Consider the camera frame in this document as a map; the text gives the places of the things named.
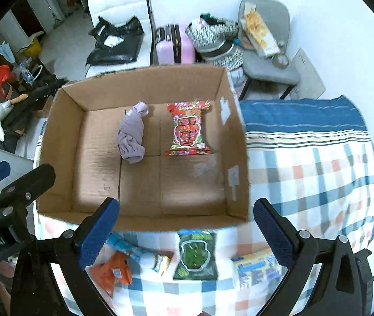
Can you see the plaid blanket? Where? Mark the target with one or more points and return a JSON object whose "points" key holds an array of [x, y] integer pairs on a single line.
{"points": [[305, 177]]}

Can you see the black plastic bag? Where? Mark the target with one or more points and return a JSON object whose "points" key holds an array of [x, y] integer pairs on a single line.
{"points": [[118, 46]]}

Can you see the red snack packet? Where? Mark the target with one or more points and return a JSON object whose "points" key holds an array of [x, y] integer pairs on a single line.
{"points": [[188, 128]]}

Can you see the shiny metal ball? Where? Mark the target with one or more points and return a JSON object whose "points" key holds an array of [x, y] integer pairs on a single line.
{"points": [[280, 61]]}

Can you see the grey striped cloth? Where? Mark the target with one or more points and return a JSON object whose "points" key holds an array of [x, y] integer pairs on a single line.
{"points": [[223, 56]]}

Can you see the yellow and blue tissue packet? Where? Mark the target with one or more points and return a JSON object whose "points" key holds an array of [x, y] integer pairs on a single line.
{"points": [[256, 268]]}

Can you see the green snack packet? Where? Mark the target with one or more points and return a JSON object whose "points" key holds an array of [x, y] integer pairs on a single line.
{"points": [[195, 253]]}

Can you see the white board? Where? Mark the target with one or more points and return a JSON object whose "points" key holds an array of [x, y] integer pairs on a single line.
{"points": [[308, 79]]}

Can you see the white chair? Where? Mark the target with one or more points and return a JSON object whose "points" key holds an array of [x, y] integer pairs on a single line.
{"points": [[121, 3]]}

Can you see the pink suitcase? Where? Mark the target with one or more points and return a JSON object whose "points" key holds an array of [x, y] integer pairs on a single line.
{"points": [[177, 46]]}

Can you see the grey crumpled cloth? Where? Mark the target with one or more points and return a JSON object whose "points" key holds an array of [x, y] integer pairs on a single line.
{"points": [[131, 131]]}

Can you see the grey chair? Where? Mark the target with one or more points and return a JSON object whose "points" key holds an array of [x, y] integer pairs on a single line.
{"points": [[269, 69]]}

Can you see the black tripod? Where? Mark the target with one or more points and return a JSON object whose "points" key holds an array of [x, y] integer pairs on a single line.
{"points": [[39, 95]]}

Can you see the yellow snack box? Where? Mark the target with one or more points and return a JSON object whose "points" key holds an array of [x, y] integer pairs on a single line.
{"points": [[259, 31]]}

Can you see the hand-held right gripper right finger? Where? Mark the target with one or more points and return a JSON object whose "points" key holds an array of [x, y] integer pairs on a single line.
{"points": [[272, 233]]}

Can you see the blue and white packet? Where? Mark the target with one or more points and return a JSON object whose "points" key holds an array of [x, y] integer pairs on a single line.
{"points": [[134, 250]]}

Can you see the open cardboard box with yellow bag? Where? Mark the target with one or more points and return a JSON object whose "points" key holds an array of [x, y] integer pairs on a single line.
{"points": [[31, 47]]}

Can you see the brown cardboard box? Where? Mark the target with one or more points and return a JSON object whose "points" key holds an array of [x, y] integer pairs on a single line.
{"points": [[187, 187]]}

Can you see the orange snack packet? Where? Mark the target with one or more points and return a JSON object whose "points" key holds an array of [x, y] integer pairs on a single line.
{"points": [[114, 270]]}

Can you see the black and white patterned bag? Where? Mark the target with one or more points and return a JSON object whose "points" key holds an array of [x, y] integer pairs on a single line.
{"points": [[210, 29]]}

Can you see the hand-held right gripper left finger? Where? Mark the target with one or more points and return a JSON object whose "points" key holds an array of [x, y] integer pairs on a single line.
{"points": [[96, 237]]}

